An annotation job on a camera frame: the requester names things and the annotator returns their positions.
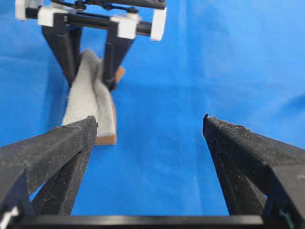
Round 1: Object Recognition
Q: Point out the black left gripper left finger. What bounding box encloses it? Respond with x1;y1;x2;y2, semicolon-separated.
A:
0;116;97;215

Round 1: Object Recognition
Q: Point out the blue table cloth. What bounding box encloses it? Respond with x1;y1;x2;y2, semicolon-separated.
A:
0;0;305;217

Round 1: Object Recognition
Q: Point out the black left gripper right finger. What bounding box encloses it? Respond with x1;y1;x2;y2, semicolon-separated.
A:
203;115;305;229

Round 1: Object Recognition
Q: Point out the brown and white sponge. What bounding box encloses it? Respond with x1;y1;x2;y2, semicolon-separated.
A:
62;49;117;146

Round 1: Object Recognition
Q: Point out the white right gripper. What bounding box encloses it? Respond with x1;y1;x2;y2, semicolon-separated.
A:
15;0;167;90

